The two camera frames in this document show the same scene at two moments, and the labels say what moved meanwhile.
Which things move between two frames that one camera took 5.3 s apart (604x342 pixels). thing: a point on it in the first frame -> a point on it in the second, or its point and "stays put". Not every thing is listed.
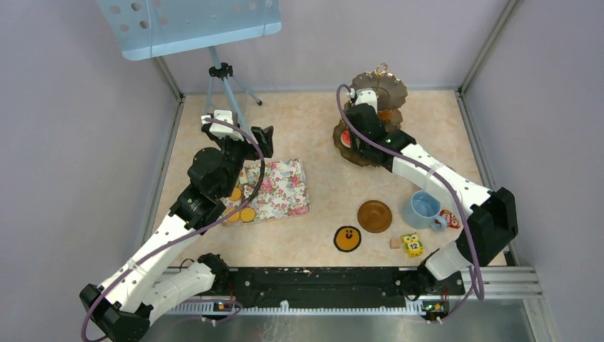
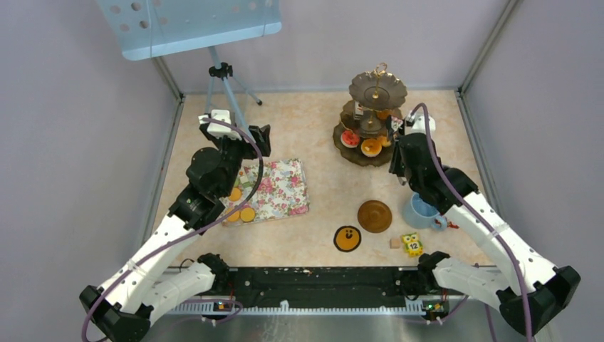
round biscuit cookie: x=236 y=194 stays put
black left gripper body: x=236 y=152 stays put
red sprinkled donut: x=345 y=138 stays put
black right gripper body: x=357 y=145 -> x=398 y=168
